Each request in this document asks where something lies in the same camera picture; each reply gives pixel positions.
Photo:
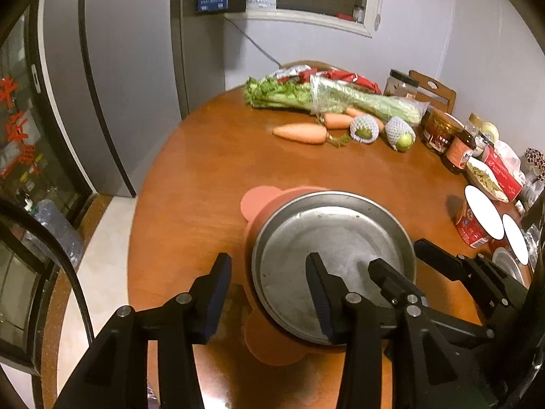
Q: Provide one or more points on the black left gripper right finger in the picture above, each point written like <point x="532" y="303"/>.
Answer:
<point x="327" y="293"/>

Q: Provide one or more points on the round metal pan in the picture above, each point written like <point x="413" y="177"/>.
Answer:
<point x="348" y="231"/>

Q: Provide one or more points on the wooden chair right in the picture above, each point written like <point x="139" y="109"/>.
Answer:
<point x="434" y="92"/>

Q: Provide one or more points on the red tissue box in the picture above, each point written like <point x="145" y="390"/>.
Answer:
<point x="506" y="166"/>

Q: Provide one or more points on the wooden chair back centre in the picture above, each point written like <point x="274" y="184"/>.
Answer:
<point x="312" y="63"/>

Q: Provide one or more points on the clear jar black lid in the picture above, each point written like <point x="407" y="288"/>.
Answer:
<point x="400" y="84"/>

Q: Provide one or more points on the glass door cabinet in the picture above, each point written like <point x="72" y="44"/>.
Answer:
<point x="35" y="158"/>

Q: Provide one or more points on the back carrot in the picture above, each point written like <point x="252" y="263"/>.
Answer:
<point x="351" y="111"/>

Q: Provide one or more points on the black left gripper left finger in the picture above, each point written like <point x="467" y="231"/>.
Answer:
<point x="208" y="295"/>

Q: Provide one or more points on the carrot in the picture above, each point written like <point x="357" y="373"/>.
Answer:
<point x="336" y="121"/>
<point x="313" y="134"/>
<point x="351" y="111"/>

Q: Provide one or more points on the brown sauce bottle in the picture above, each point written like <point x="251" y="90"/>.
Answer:
<point x="460" y="150"/>

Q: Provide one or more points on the wooden chair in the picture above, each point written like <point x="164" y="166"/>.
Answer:
<point x="312" y="63"/>
<point x="434" y="92"/>

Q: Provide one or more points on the red snack bag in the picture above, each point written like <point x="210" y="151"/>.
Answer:
<point x="302" y="73"/>

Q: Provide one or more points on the chili sauce jar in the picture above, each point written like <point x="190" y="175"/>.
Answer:
<point x="440" y="130"/>

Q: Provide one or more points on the bundle of straws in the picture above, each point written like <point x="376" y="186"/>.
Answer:
<point x="534" y="162"/>

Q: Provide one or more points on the steel bowl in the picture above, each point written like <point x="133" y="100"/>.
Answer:
<point x="503" y="259"/>

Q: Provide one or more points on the red instant noodle cup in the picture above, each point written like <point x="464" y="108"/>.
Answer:
<point x="478" y="220"/>

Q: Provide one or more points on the left netted green fruit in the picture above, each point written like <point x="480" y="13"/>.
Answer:
<point x="363" y="129"/>

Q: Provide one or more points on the celery bunch in bag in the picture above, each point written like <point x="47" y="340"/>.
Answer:
<point x="323" y="95"/>

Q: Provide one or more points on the blue box on shelf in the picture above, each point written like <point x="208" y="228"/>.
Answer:
<point x="211" y="6"/>

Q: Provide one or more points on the middle carrot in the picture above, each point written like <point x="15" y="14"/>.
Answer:
<point x="336" y="121"/>

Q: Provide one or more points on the front carrot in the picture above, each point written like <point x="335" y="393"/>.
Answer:
<point x="313" y="134"/>

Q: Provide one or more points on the white box on sill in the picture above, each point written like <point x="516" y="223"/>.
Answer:
<point x="261" y="4"/>

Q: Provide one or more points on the plastic water bottle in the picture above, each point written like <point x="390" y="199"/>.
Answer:
<point x="51" y="218"/>

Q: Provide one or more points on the grey refrigerator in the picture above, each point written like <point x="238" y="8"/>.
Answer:
<point x="109" y="74"/>

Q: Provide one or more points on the small white jar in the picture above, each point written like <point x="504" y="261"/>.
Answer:
<point x="481" y="142"/>

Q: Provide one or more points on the netted green fruit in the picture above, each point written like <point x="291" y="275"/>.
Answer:
<point x="363" y="129"/>
<point x="399" y="134"/>

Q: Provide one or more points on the right netted green fruit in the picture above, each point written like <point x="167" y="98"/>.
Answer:
<point x="399" y="134"/>

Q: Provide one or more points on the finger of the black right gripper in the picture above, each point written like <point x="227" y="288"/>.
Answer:
<point x="394" y="287"/>
<point x="441" y="261"/>

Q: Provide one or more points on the white dish with food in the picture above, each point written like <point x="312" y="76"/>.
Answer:
<point x="482" y="177"/>

